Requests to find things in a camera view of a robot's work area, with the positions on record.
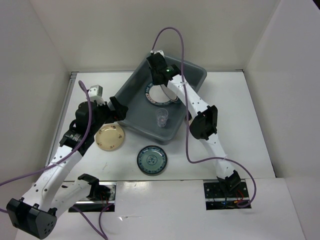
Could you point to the clear plastic cup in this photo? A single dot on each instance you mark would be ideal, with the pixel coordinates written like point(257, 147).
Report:
point(162, 117)

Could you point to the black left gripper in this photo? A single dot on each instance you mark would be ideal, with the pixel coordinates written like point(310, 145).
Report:
point(119, 114)

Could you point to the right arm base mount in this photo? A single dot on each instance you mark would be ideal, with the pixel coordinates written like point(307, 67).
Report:
point(215, 199)

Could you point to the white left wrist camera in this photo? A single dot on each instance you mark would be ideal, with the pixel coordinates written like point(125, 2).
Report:
point(95, 91)

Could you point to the white plate green red rim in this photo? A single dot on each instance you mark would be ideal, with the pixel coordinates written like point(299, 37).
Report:
point(170, 94)

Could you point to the cream plate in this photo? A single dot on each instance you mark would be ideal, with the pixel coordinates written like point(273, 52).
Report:
point(110, 137)

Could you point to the blue floral green plate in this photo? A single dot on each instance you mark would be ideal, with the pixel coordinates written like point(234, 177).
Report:
point(152, 160)

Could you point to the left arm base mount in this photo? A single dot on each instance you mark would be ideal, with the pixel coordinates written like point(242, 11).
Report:
point(105, 197)

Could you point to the white plate dark blue rim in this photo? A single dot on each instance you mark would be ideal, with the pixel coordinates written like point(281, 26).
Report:
point(156, 96)

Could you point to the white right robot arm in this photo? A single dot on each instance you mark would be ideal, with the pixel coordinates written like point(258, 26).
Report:
point(204, 118)

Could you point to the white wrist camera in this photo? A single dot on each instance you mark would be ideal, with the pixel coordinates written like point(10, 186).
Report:
point(152, 52)
point(95, 91)

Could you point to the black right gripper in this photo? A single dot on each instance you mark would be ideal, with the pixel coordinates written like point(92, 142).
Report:
point(153, 80)

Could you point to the grey plastic bin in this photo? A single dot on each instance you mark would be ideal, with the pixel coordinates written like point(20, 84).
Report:
point(141, 114)

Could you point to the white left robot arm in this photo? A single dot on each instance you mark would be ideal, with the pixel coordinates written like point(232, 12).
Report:
point(38, 210)

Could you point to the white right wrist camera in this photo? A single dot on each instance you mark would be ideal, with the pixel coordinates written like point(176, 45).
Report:
point(152, 52)

